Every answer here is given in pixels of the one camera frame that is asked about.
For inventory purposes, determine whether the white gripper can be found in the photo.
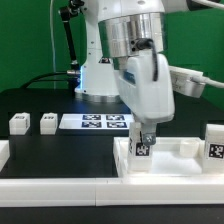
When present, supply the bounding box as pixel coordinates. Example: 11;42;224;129
117;53;175;146

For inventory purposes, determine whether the white square tabletop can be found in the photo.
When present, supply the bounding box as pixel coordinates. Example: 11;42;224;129
113;137;204;178

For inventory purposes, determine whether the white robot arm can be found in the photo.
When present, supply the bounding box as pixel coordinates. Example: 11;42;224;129
80;0;224;146

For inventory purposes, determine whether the white front fence bar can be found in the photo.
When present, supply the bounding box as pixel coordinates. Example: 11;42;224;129
0;176;224;207

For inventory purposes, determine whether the white left fence piece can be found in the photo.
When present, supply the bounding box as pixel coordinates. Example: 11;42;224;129
0;140;10;171

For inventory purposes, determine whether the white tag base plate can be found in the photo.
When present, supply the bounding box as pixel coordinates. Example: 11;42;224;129
59;114;134;130

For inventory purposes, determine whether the black cable bundle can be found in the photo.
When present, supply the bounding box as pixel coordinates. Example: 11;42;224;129
20;69;81;90

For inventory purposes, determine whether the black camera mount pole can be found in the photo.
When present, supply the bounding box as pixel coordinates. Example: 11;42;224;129
59;0;84;94

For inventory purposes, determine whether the white hanging cable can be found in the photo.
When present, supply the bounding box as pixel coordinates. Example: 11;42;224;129
49;0;58;90

